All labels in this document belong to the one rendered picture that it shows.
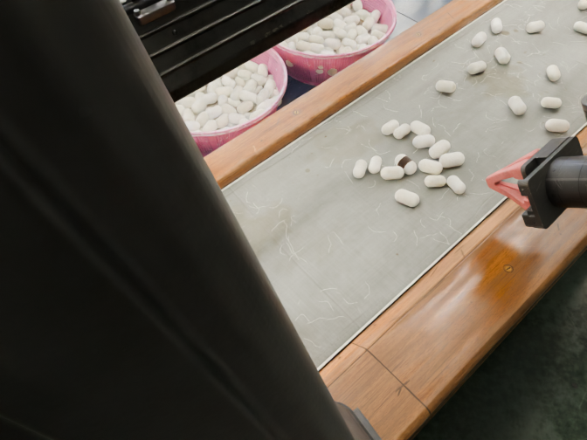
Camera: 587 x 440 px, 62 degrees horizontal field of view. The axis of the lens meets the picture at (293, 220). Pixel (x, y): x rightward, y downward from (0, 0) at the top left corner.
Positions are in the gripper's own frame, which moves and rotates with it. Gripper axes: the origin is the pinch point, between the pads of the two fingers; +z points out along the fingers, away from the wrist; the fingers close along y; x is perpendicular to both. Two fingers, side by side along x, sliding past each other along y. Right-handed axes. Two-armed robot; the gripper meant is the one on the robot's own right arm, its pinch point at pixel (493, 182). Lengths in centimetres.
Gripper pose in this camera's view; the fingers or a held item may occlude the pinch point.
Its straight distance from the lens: 68.8
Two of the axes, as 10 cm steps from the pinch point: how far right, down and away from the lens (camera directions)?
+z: -4.8, -0.7, 8.7
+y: -7.4, 5.6, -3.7
